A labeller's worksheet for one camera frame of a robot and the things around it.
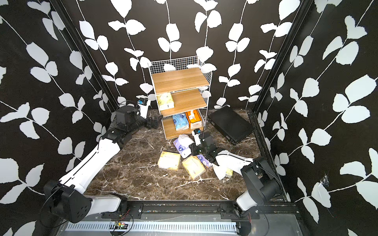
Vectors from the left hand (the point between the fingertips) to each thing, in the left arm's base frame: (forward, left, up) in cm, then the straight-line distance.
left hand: (155, 111), depth 76 cm
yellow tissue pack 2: (-20, -20, -27) cm, 39 cm away
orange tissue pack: (+14, -22, -23) cm, 35 cm away
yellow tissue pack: (-15, -5, -28) cm, 32 cm away
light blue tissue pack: (+14, -12, -26) cm, 32 cm away
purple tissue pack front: (-7, -14, -22) cm, 27 cm away
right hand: (-8, -17, -21) cm, 28 cm away
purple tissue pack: (-17, -27, -28) cm, 42 cm away
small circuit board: (-47, +18, -31) cm, 59 cm away
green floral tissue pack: (+11, -4, -3) cm, 12 cm away
